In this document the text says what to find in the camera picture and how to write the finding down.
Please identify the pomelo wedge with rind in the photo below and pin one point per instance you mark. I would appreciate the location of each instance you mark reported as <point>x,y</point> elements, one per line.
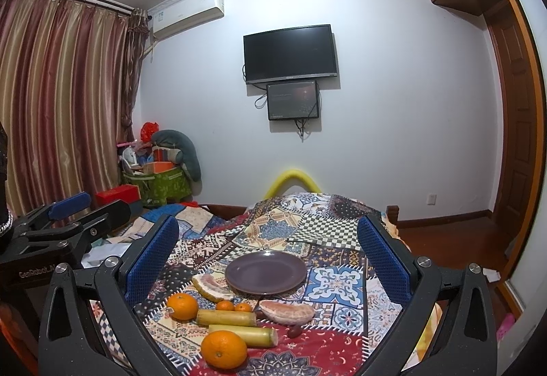
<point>207,287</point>

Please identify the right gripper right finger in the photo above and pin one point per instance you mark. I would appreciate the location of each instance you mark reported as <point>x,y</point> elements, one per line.
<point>415,288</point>

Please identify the black wall television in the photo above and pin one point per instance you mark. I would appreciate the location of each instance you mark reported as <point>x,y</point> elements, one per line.
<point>290,53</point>

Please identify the purple round plate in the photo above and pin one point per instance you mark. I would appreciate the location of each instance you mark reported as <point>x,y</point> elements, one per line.
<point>266,273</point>

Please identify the large orange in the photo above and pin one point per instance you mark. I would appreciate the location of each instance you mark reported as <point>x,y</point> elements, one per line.
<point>182,307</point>
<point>224,349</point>

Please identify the red box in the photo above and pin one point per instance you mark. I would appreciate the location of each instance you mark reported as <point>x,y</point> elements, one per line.
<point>127,193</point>

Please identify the blue patchwork bed quilt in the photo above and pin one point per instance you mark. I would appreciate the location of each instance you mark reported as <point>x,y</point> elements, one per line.
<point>187,223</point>

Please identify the green storage box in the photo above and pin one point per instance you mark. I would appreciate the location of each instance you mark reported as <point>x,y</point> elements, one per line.
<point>160,189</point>

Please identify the small tangerine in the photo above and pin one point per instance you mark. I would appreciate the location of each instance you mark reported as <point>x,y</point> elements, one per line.
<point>225,305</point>
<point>243,307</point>

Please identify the red plastic bag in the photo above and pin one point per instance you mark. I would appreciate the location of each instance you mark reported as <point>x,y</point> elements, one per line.
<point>148,130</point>

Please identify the wooden door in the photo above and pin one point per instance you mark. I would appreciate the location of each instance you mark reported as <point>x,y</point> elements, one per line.
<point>519,151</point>

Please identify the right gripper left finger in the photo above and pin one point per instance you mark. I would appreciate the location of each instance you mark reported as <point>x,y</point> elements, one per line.
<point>123,282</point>

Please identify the patchwork patterned tablecloth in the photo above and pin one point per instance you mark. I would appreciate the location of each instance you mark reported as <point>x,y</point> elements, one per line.
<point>353,312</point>

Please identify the peeled pomelo wedge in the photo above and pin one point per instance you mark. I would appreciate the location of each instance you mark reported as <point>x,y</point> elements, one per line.
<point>287,314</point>

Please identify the white wall socket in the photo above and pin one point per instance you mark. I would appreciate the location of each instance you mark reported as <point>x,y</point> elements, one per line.
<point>432,200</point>

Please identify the striped red gold curtain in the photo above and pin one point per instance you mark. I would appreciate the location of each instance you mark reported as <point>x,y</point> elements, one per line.
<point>69,77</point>

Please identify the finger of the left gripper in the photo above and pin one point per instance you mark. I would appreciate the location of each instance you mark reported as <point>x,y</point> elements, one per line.
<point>104,216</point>
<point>46,216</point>

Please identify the grey plush toy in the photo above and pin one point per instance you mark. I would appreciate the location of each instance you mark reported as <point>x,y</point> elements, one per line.
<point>186,152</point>

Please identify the small black wall monitor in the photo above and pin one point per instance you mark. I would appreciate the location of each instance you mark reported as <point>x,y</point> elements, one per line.
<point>292,100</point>

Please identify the white air conditioner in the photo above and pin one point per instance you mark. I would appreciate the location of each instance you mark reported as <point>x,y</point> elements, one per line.
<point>183,15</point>

